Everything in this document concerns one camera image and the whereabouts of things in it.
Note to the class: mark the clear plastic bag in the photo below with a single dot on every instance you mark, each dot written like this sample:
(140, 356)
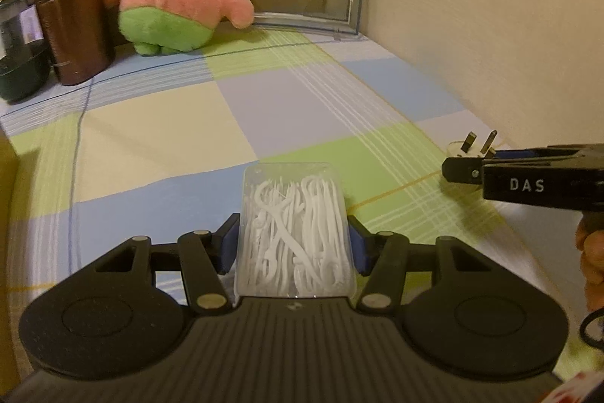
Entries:
(292, 233)

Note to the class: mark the glass jar with dark base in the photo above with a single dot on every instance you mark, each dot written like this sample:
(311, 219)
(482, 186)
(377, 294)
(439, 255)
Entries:
(23, 72)

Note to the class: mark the checked pastel tablecloth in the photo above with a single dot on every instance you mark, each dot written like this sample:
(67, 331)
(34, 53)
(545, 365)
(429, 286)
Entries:
(188, 124)

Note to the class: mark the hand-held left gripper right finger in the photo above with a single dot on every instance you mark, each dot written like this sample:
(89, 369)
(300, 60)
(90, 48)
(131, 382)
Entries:
(357, 249)

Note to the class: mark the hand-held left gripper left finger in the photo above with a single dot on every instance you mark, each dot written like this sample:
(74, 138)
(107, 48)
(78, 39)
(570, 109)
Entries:
(230, 242)

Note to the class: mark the red and white packet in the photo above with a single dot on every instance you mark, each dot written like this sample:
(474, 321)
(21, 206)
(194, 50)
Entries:
(580, 391)

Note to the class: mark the brown cylindrical canister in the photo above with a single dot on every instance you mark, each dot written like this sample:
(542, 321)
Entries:
(75, 30)

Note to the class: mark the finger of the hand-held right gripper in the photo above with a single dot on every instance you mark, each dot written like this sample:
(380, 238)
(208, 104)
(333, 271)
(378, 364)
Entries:
(462, 171)
(516, 155)

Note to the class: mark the person's right hand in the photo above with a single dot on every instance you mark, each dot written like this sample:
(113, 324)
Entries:
(594, 266)

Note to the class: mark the white plug adapter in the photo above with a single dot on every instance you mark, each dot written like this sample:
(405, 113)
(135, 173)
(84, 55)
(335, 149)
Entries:
(455, 150)

